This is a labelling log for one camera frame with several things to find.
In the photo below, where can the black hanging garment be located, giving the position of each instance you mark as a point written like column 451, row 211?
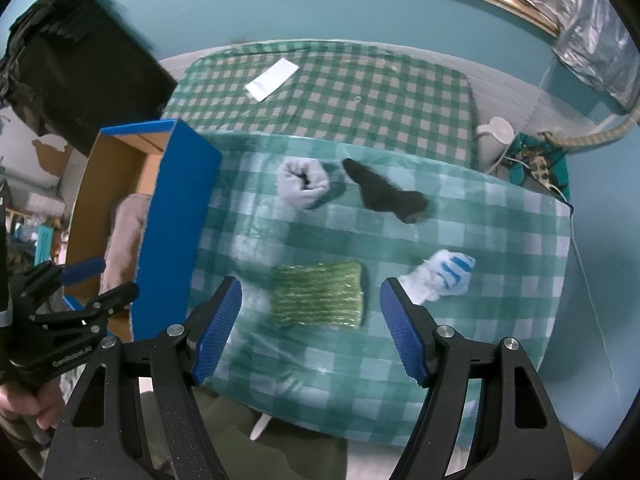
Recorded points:
column 72, row 68

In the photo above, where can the olive green shirt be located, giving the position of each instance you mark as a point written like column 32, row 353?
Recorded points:
column 277, row 451

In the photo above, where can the grey fleece cloth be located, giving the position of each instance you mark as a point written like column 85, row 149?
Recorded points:
column 123, row 244

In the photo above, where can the dark green checkered tablecloth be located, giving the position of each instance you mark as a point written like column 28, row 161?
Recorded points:
column 343, row 92

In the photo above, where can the white plastic jug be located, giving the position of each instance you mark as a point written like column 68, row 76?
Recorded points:
column 493, row 140

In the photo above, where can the black sock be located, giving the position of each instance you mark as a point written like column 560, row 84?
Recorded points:
column 379, row 195

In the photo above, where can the silver foil curtain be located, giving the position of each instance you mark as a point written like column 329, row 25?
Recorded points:
column 595, row 45

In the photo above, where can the white blue striped plastic bag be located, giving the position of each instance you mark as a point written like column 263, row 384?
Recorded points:
column 444, row 274

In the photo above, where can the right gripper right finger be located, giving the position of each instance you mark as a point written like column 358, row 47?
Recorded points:
column 517, row 434

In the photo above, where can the green knitted scrubber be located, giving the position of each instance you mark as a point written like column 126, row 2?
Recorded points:
column 319, row 294

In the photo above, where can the cardboard box blue trim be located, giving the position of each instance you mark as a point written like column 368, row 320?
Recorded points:
column 178, row 168

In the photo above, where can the white paper envelope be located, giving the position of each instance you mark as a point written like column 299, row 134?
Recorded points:
column 271, row 80

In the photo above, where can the light grey sock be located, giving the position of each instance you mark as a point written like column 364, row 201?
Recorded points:
column 302, row 182

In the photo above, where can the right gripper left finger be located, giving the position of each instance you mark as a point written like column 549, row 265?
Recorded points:
column 102, row 434

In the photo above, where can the person's left hand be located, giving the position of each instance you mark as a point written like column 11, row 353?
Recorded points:
column 46, row 406

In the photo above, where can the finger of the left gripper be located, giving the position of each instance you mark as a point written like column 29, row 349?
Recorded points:
column 94, row 312
column 48, row 277

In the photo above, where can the teal box on floor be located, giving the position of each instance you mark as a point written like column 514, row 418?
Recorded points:
column 43, row 244

